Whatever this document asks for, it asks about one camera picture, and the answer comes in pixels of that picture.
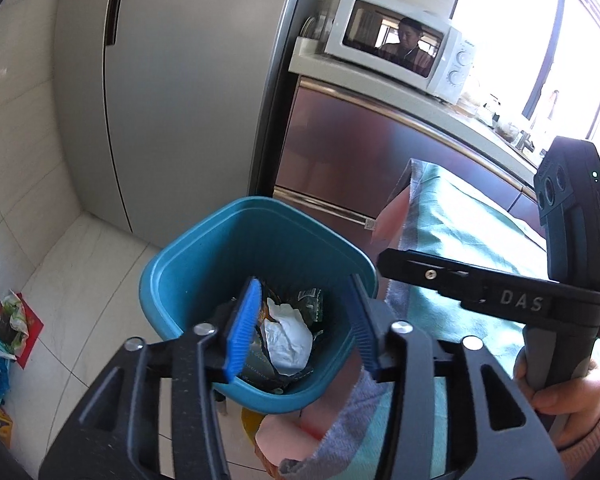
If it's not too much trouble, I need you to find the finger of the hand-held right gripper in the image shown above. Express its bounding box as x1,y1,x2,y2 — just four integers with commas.
377,247,488,306

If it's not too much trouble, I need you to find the person's right hand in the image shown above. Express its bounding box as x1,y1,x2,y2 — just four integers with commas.
512,345,600,452

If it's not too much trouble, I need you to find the white tissue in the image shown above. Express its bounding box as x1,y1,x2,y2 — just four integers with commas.
264,297,315,375

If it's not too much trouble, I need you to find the yellow plastic object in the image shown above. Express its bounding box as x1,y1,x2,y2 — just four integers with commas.
241,407,281,480

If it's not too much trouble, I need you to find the grey round lid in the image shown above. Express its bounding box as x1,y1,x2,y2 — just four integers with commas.
300,12,331,42

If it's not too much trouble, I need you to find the kitchen window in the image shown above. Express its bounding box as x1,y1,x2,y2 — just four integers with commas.
450,0,600,151

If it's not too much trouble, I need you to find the teal cloth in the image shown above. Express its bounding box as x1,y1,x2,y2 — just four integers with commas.
280,157,600,480

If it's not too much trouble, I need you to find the white microwave oven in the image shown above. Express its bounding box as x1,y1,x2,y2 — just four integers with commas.
324,0,476,102

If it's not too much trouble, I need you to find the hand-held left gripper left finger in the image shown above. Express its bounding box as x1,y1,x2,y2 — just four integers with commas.
39,276,263,480

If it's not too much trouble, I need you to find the kitchen counter cabinet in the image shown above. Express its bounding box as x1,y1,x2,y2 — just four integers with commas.
272,35,551,241

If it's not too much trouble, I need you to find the red plastic bag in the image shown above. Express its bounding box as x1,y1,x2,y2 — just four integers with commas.
0,292,44,370

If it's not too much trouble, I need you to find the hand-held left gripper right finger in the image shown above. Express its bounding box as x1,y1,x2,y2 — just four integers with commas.
346,274,566,480

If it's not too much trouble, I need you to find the blue trash bin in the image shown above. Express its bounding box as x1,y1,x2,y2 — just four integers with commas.
139,196,379,415

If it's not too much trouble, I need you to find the grey refrigerator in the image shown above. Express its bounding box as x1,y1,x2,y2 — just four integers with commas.
52,0,316,251

